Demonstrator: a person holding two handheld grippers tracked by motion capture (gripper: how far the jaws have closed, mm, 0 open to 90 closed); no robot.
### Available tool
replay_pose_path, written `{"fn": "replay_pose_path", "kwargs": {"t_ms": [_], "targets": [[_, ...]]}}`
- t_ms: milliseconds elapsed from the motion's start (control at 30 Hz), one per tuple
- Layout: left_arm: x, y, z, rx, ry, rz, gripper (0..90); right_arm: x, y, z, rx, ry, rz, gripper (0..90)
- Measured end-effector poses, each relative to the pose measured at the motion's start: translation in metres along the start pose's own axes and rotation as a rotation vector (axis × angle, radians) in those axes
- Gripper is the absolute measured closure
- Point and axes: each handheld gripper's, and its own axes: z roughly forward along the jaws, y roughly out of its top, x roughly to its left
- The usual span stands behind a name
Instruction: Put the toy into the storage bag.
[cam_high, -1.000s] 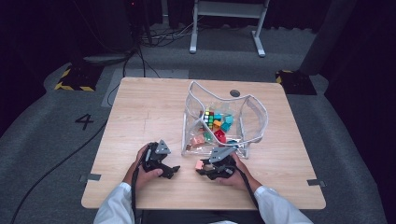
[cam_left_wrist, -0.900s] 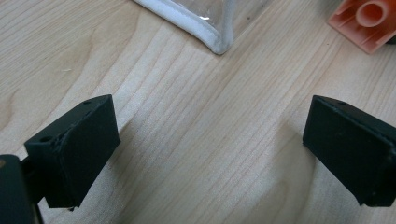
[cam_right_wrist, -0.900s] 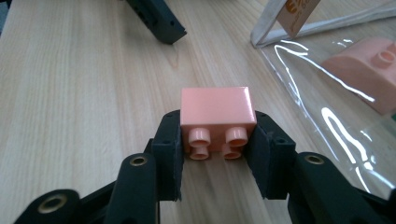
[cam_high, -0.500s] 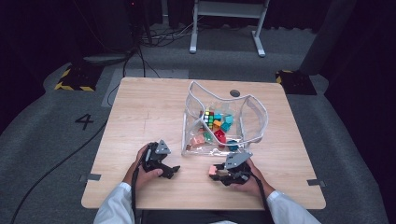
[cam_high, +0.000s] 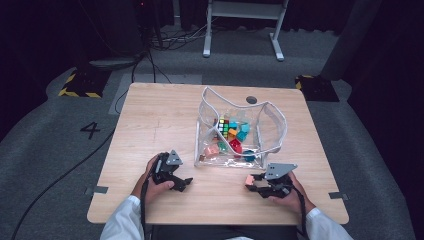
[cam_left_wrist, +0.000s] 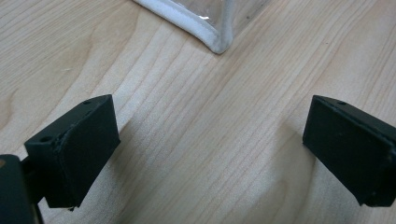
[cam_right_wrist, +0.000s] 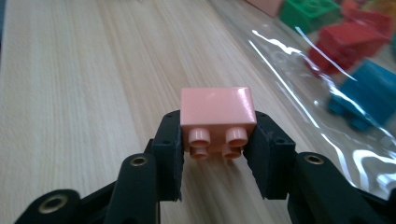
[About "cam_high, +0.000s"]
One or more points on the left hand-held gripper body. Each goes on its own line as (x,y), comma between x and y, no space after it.
(166,168)

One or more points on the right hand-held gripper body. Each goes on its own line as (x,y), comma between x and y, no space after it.
(278,185)

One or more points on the small pink toy brick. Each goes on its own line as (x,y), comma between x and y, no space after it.
(249,180)

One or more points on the blue toy brick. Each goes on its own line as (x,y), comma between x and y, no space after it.
(248,155)

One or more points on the red toy brick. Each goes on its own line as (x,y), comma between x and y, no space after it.
(238,150)
(234,143)

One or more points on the clear plastic bag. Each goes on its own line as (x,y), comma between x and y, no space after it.
(263,133)

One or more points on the teal toy brick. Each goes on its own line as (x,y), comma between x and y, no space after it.
(245,127)
(233,125)
(241,136)

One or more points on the green toy brick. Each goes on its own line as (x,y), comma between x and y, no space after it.
(222,146)

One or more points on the orange toy brick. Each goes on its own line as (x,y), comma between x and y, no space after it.
(232,132)

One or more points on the multicoloured puzzle cube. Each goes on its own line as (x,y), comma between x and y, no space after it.
(222,128)

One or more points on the person's right hand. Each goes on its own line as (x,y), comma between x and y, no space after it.
(298,200)

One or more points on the person's left hand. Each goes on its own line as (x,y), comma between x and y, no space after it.
(150,191)

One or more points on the grey floor tape strip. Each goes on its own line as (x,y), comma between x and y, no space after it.
(96,190)
(338,195)

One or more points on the dark round table grommet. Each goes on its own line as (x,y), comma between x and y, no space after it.
(251,99)

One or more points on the grey stand base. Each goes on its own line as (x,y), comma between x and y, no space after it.
(113,62)

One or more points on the black yellow striped base plate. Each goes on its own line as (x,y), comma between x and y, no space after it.
(316,88)
(85,83)

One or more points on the white metal desk frame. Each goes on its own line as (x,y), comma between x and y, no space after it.
(245,9)

